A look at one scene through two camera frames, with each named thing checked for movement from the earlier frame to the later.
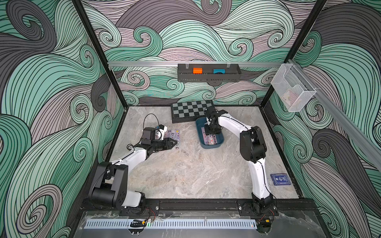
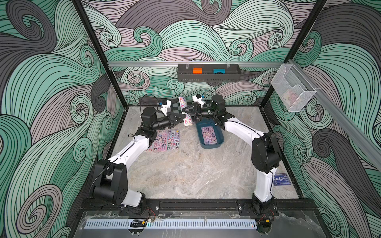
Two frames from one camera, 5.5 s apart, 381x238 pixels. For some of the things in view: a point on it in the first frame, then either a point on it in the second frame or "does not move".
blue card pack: [279, 179] does not move
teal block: [215, 71] does not move
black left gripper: [166, 145] → [169, 120]
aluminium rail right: [344, 119] does not move
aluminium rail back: [195, 63] does not move
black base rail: [206, 208] does not move
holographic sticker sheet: [209, 139] → [187, 120]
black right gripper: [209, 131] → [197, 112]
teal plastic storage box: [200, 123] does not move
